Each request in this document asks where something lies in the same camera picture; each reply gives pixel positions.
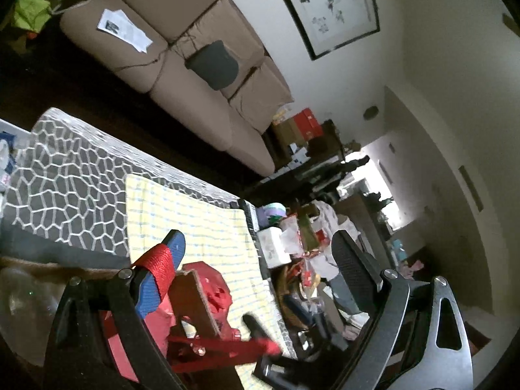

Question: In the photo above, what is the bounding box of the white paper on sofa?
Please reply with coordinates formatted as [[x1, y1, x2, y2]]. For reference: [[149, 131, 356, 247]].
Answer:
[[97, 9, 152, 53]]

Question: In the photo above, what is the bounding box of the white tissue box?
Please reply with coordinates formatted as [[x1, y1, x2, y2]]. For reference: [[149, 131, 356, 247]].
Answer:
[[256, 227, 291, 269]]

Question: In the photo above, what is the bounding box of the dark cushion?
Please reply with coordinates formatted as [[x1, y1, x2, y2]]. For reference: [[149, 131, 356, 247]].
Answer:
[[185, 41, 239, 91]]

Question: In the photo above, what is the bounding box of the brown sofa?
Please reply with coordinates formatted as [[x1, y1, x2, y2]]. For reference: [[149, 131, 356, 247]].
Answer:
[[60, 0, 293, 177]]

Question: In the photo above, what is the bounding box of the framed bird painting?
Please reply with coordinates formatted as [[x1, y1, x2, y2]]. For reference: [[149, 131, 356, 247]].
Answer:
[[284, 0, 380, 61]]

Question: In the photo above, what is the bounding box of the red gift bag box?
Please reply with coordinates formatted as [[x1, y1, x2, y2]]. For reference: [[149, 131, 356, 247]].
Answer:
[[132, 243, 282, 373]]

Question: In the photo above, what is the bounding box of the red box on shelf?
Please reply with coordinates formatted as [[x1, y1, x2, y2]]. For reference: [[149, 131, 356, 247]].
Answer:
[[292, 108, 323, 142]]

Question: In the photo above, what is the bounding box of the green cloth bag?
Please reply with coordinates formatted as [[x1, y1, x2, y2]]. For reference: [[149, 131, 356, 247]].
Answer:
[[11, 0, 51, 33]]

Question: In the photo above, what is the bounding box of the yellow plaid cloth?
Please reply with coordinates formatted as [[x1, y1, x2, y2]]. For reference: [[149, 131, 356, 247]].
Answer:
[[125, 174, 296, 358]]

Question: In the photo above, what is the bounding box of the clear plastic tub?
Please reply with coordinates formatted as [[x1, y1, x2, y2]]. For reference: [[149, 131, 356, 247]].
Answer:
[[1, 268, 64, 367]]

